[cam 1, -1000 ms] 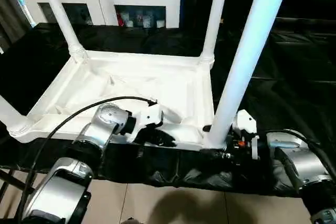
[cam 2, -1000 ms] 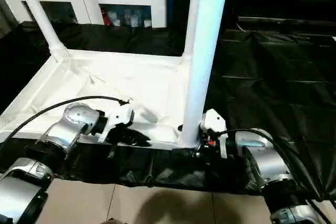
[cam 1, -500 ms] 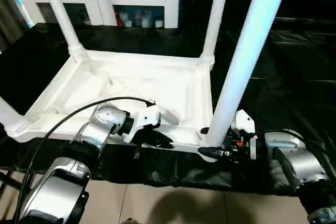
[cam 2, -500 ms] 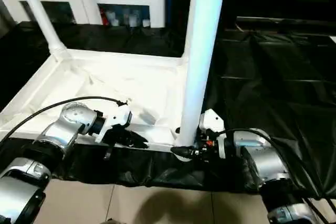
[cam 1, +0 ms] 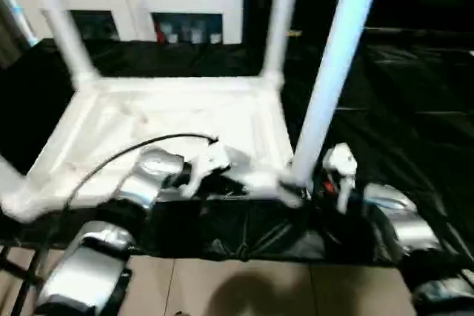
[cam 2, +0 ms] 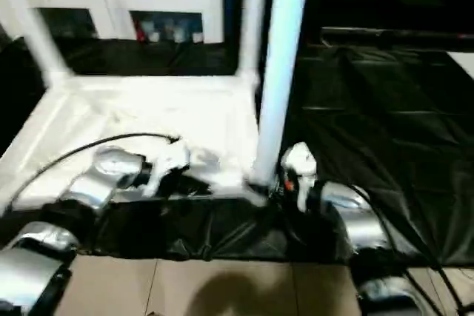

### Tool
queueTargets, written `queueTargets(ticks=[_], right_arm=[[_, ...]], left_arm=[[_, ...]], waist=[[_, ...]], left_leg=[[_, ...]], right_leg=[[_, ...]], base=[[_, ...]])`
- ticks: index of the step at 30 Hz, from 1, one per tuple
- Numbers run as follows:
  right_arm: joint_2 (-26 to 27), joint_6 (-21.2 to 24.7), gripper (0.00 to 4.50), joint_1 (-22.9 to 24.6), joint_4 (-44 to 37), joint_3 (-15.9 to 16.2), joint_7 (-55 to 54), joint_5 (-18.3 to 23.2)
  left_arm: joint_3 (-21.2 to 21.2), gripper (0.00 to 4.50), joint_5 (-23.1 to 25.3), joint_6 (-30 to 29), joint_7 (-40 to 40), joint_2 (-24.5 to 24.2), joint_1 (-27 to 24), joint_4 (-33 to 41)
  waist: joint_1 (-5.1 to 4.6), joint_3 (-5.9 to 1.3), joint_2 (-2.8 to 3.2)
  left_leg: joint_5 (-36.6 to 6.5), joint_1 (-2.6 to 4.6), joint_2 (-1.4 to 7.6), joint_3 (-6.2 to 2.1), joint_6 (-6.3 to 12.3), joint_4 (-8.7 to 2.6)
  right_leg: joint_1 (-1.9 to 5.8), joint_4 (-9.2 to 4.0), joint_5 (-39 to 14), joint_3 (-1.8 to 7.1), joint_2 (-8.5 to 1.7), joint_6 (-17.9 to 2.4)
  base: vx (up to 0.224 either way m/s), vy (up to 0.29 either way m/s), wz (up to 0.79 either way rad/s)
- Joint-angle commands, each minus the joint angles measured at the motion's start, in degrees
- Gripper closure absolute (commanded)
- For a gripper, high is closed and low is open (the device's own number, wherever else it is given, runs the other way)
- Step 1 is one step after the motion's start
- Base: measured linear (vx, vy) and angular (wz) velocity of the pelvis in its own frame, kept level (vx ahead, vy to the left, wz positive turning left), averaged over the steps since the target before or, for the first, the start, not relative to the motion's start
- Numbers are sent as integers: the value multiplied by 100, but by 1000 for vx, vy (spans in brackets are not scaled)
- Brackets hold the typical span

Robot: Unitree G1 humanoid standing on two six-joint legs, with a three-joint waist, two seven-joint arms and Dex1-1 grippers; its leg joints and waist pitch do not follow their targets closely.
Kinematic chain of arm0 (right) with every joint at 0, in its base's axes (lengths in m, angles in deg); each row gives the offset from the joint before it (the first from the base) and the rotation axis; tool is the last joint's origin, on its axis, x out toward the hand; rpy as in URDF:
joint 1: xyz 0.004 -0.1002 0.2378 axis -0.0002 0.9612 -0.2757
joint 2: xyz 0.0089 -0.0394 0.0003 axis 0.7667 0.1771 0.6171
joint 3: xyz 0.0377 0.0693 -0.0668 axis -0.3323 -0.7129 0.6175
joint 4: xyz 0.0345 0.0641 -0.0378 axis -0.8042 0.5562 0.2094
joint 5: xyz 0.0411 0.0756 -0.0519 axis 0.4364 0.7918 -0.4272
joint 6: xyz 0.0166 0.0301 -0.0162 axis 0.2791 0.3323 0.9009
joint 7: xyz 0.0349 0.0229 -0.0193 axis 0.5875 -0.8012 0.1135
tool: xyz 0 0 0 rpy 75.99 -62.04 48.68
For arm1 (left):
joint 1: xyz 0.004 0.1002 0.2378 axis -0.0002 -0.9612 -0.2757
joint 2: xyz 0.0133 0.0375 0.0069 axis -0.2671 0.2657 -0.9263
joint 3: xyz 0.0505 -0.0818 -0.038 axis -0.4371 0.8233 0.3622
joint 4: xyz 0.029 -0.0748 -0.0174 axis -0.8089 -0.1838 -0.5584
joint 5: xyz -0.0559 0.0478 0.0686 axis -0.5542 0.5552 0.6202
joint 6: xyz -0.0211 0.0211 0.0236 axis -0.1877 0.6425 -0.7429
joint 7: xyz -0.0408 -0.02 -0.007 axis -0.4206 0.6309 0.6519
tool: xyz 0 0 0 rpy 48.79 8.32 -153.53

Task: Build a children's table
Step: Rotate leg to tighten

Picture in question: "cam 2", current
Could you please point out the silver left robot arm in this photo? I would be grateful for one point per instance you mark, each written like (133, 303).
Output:
(92, 183)

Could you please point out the white flat board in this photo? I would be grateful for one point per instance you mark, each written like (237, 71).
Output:
(463, 64)

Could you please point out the white plastic table leg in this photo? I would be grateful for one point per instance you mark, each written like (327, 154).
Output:
(253, 16)
(281, 53)
(33, 27)

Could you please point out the black cloth mat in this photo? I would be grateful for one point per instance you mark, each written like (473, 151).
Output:
(370, 146)

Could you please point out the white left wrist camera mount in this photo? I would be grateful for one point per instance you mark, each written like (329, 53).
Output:
(168, 160)

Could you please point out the white plastic table top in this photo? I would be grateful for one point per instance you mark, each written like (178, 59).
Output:
(148, 109)

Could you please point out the dark metal rail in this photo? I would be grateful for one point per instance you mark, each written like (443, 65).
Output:
(400, 36)

